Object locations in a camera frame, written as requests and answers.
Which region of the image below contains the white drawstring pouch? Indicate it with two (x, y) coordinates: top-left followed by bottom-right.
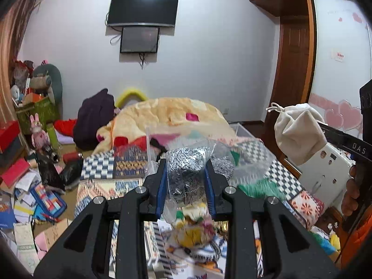
(266, 103), (327, 166)

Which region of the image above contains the grey knit item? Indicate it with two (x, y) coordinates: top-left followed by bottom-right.
(165, 140), (235, 207)

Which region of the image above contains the clear plastic storage box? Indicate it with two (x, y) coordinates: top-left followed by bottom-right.
(146, 122), (275, 185)

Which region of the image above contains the person's right hand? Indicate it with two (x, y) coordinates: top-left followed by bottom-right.
(341, 165), (359, 217)

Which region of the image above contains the white small cabinet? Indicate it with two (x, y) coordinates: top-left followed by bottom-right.
(285, 144), (355, 211)

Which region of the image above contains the blue pencil case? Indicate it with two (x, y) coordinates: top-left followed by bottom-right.
(30, 183), (67, 219)

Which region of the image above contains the white wardrobe sliding door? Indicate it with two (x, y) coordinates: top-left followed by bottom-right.
(308, 0), (371, 138)

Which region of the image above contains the brown wooden door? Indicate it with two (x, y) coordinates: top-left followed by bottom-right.
(268, 15), (311, 107)

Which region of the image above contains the green bottle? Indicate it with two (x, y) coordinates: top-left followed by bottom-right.
(47, 123), (60, 150)

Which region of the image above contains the pink rabbit plush toy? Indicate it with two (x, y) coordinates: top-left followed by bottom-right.
(30, 113), (50, 150)

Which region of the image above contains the dark purple clothing pile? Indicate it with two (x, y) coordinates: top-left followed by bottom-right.
(73, 88), (115, 150)

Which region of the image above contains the red gift box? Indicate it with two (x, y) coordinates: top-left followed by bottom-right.
(0, 121), (20, 153)

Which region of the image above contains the green storage box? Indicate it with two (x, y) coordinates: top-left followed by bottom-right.
(14, 96), (61, 136)

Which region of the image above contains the yellow fleece blanket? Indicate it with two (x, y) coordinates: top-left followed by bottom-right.
(93, 98), (235, 154)

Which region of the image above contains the yellow curved pillow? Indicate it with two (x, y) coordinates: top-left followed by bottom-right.
(115, 88), (148, 108)

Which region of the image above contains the grey wolf plush toy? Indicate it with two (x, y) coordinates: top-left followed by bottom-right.
(30, 64), (62, 105)

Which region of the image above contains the orange striped curtain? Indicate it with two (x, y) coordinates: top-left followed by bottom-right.
(1, 0), (37, 125)

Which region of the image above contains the small wall monitor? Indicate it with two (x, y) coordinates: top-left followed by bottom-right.
(120, 27), (159, 53)

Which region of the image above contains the black wall television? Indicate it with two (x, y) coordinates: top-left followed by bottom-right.
(107, 0), (178, 27)

